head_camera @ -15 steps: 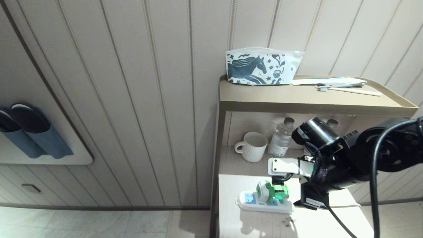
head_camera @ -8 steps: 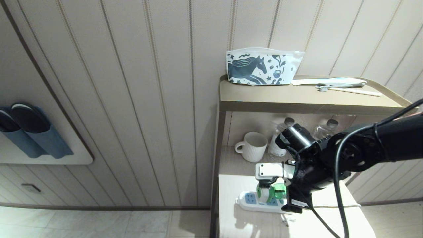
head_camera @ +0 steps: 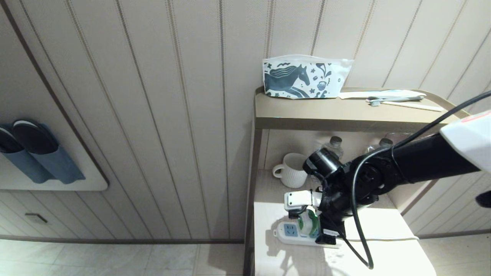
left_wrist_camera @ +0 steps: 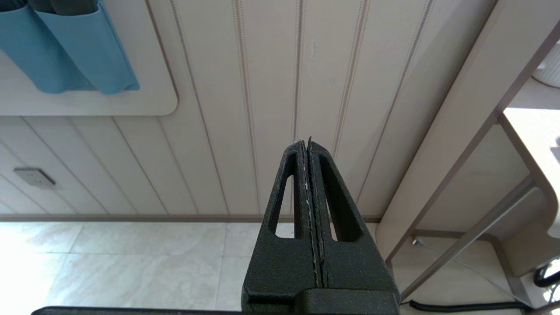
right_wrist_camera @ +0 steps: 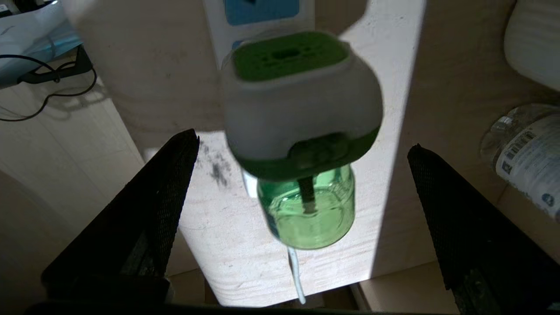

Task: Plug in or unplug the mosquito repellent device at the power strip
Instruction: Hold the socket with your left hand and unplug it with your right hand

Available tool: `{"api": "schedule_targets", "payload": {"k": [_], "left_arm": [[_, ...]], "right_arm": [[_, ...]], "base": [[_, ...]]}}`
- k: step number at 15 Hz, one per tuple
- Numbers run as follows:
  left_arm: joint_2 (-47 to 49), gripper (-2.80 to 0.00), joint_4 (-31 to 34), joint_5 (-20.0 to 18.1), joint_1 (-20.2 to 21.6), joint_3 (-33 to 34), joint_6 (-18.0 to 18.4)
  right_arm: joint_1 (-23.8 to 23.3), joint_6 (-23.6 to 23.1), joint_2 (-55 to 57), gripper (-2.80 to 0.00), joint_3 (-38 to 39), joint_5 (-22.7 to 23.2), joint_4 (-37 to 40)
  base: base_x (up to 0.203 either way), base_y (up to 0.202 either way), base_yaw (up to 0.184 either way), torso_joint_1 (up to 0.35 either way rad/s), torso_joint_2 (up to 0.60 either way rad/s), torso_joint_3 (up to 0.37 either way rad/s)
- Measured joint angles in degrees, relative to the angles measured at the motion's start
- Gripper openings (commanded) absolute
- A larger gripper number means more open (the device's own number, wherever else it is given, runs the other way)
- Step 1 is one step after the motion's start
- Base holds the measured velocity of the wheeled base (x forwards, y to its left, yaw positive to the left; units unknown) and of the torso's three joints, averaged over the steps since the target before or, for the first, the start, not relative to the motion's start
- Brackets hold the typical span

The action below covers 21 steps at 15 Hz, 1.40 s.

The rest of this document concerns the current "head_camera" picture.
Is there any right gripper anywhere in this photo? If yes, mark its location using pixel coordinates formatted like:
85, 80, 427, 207
315, 210, 347, 246

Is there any green white mosquito repellent device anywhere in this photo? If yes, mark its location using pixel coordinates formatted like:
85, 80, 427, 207
298, 209, 320, 238

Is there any white power strip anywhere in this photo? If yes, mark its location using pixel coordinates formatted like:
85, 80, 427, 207
274, 220, 342, 249

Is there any white ribbed mug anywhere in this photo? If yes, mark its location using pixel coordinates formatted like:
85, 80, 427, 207
272, 153, 309, 189

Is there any clear water bottle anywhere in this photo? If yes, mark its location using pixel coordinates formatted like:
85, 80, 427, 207
321, 136, 344, 161
367, 138, 394, 154

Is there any beige open shelf cabinet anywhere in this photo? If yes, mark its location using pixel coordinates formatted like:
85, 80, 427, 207
243, 86, 473, 276

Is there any white toothpaste tube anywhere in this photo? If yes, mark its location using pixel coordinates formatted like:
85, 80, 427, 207
339, 89, 427, 100

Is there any grey toothbrush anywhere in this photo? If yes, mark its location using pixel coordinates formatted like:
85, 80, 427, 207
366, 95, 425, 107

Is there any white horse print pouch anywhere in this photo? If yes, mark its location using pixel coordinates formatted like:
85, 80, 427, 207
262, 55, 354, 99

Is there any blue slipper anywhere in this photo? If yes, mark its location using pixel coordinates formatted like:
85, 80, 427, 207
0, 125, 54, 184
12, 119, 86, 185

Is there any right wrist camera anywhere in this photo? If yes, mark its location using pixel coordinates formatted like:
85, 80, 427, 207
283, 190, 322, 220

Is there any white power strip cable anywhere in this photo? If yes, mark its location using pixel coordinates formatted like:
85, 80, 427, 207
340, 236, 419, 243

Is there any dark drawer handle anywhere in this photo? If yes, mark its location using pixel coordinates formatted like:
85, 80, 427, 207
25, 212, 49, 224

